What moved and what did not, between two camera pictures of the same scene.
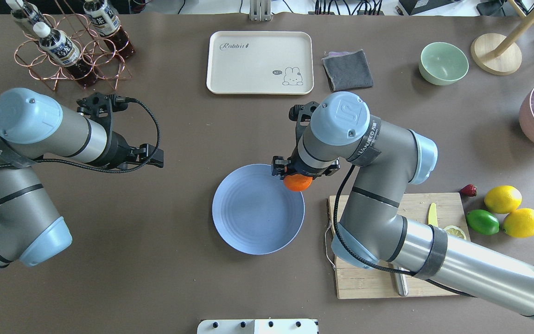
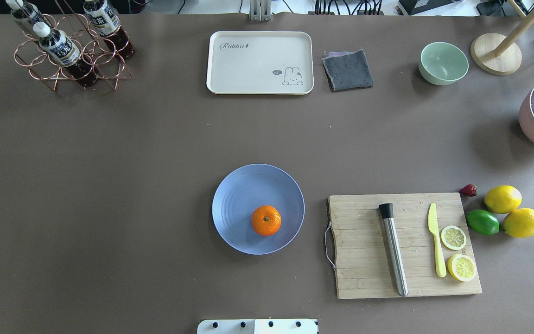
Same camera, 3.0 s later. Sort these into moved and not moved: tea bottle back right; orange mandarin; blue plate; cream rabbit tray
Moved: orange mandarin
Not moved: cream rabbit tray; tea bottle back right; blue plate
